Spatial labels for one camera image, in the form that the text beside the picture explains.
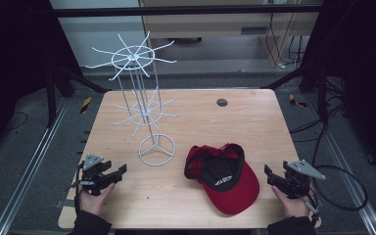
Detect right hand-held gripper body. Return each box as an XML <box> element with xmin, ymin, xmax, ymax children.
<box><xmin>281</xmin><ymin>159</ymin><xmax>327</xmax><ymax>200</ymax></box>

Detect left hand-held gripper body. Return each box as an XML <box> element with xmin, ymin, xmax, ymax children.
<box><xmin>72</xmin><ymin>153</ymin><xmax>114</xmax><ymax>197</ymax></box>

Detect person's left hand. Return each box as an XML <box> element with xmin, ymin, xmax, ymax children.
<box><xmin>77</xmin><ymin>182</ymin><xmax>117</xmax><ymax>217</ymax></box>

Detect person's right hand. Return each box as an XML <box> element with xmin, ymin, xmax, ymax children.
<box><xmin>270</xmin><ymin>185</ymin><xmax>311</xmax><ymax>219</ymax></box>

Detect red baseball cap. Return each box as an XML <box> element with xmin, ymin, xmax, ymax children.
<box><xmin>183</xmin><ymin>142</ymin><xmax>261</xmax><ymax>216</ymax></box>

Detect yellow black hazard tape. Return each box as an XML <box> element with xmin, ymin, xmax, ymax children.
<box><xmin>288</xmin><ymin>93</ymin><xmax>308</xmax><ymax>109</ymax></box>
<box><xmin>78</xmin><ymin>95</ymin><xmax>93</xmax><ymax>116</ymax></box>

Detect black metal stand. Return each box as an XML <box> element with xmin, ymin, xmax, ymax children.
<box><xmin>261</xmin><ymin>62</ymin><xmax>330</xmax><ymax>125</ymax></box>
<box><xmin>44</xmin><ymin>60</ymin><xmax>111</xmax><ymax>129</ymax></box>

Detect black curtain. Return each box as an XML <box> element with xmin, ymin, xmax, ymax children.
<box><xmin>0</xmin><ymin>0</ymin><xmax>83</xmax><ymax>161</ymax></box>
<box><xmin>302</xmin><ymin>0</ymin><xmax>376</xmax><ymax>182</ymax></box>

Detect wooden cabinet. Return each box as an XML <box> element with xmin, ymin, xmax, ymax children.
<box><xmin>138</xmin><ymin>0</ymin><xmax>325</xmax><ymax>69</ymax></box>

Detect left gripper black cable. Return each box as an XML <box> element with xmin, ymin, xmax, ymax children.
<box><xmin>73</xmin><ymin>163</ymin><xmax>83</xmax><ymax>216</ymax></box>

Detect right gripper cable with plug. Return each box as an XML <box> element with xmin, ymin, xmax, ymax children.
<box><xmin>305</xmin><ymin>187</ymin><xmax>321</xmax><ymax>227</ymax></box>

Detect aluminium floor rail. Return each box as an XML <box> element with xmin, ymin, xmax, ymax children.
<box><xmin>306</xmin><ymin>94</ymin><xmax>376</xmax><ymax>235</ymax></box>
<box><xmin>0</xmin><ymin>97</ymin><xmax>71</xmax><ymax>235</ymax></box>

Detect black looped cable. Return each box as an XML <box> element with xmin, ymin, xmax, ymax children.
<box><xmin>311</xmin><ymin>123</ymin><xmax>370</xmax><ymax>212</ymax></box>

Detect black floor cables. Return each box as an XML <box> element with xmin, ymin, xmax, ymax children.
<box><xmin>288</xmin><ymin>77</ymin><xmax>352</xmax><ymax>145</ymax></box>

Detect white wire display rack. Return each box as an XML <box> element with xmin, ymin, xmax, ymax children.
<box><xmin>84</xmin><ymin>30</ymin><xmax>181</xmax><ymax>167</ymax></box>

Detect thin black floor cable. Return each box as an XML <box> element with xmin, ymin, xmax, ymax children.
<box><xmin>3</xmin><ymin>111</ymin><xmax>29</xmax><ymax>132</ymax></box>

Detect cabinet cables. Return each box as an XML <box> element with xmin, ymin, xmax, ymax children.
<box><xmin>264</xmin><ymin>12</ymin><xmax>306</xmax><ymax>70</ymax></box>

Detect black horizontal frame bar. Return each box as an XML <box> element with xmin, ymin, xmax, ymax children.
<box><xmin>51</xmin><ymin>4</ymin><xmax>325</xmax><ymax>19</ymax></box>

